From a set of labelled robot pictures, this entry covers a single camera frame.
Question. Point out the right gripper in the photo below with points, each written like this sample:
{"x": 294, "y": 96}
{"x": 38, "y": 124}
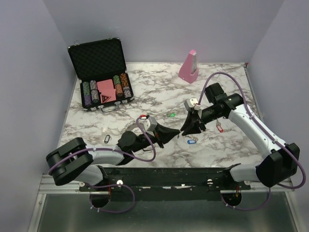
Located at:
{"x": 192, "y": 124}

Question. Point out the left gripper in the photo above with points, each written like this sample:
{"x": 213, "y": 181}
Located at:
{"x": 163, "y": 135}

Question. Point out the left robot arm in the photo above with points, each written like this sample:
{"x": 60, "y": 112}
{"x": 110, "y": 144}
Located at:
{"x": 75, "y": 160}

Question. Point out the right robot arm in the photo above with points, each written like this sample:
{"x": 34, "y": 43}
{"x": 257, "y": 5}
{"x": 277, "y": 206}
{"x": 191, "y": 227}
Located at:
{"x": 279, "y": 158}

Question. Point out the blue key tag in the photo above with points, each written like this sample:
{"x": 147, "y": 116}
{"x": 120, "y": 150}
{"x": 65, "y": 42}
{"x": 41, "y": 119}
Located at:
{"x": 191, "y": 142}

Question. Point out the green tag key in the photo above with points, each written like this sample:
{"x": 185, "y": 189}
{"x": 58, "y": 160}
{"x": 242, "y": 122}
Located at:
{"x": 172, "y": 115}

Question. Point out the red key tag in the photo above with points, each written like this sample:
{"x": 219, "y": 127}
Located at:
{"x": 219, "y": 126}

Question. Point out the steel disc with keyrings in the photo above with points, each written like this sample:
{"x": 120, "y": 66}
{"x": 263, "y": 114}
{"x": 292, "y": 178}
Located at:
{"x": 130, "y": 126}

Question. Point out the pink metronome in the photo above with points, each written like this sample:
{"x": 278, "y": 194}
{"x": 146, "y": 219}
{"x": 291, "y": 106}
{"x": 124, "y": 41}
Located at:
{"x": 189, "y": 69}

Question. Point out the black poker chip case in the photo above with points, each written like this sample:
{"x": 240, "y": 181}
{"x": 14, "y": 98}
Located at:
{"x": 101, "y": 68}

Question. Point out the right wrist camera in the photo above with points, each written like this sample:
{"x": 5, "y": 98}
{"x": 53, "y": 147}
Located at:
{"x": 192, "y": 105}

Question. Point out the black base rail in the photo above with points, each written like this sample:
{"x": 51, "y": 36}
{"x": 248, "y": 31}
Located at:
{"x": 154, "y": 184}

